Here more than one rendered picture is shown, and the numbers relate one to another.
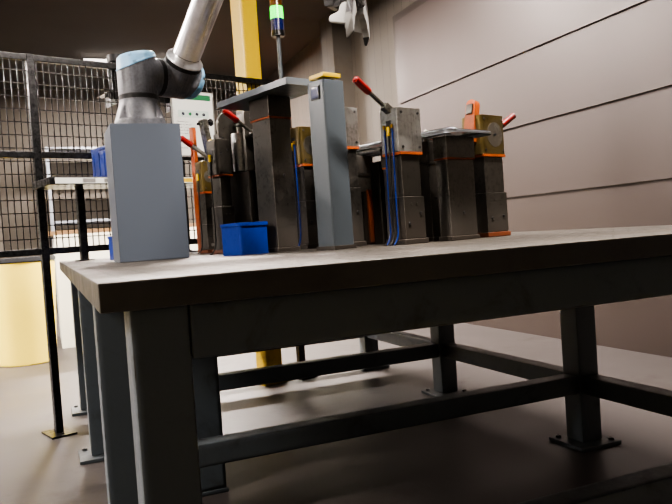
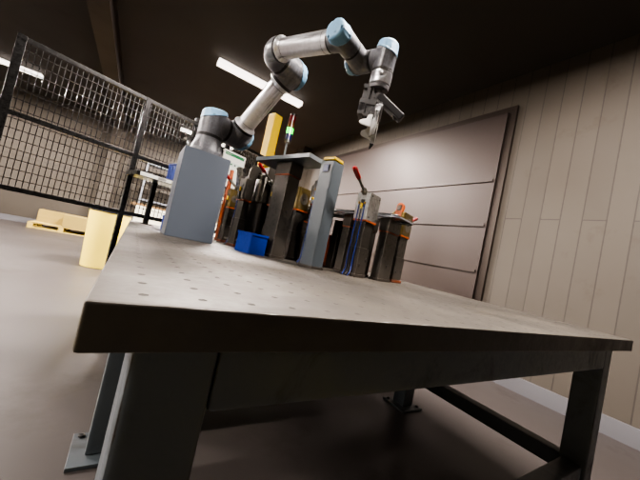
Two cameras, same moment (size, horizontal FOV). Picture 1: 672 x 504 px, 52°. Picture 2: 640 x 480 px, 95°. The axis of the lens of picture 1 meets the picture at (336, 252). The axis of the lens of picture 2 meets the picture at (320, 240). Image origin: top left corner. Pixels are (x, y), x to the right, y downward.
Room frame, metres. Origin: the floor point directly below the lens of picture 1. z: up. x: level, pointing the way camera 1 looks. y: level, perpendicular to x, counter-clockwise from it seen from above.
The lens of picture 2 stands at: (0.64, 0.19, 0.77)
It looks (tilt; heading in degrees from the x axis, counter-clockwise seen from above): 2 degrees up; 350
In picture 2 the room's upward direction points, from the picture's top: 12 degrees clockwise
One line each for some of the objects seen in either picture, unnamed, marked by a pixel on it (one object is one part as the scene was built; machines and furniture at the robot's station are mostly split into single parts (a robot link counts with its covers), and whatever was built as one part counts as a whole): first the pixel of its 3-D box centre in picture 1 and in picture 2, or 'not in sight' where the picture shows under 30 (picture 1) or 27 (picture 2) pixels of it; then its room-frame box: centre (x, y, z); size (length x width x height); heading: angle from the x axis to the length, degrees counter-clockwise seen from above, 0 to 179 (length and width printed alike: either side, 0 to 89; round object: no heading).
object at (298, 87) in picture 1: (268, 95); (290, 162); (2.03, 0.16, 1.16); 0.37 x 0.14 x 0.02; 40
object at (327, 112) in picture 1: (330, 166); (321, 215); (1.83, 0.00, 0.92); 0.08 x 0.08 x 0.44; 40
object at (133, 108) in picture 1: (139, 112); (207, 146); (2.11, 0.57, 1.15); 0.15 x 0.15 x 0.10
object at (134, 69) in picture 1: (138, 74); (213, 123); (2.12, 0.56, 1.27); 0.13 x 0.12 x 0.14; 132
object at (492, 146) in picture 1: (488, 177); (397, 248); (2.09, -0.48, 0.88); 0.14 x 0.09 x 0.36; 130
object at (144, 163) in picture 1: (145, 194); (195, 196); (2.11, 0.57, 0.90); 0.20 x 0.20 x 0.40; 23
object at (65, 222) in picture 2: not in sight; (66, 223); (8.08, 4.62, 0.20); 1.09 x 0.77 x 0.39; 113
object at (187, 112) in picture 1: (193, 124); (230, 170); (3.27, 0.63, 1.30); 0.23 x 0.02 x 0.31; 130
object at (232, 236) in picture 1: (244, 238); (250, 243); (1.98, 0.26, 0.75); 0.11 x 0.10 x 0.09; 40
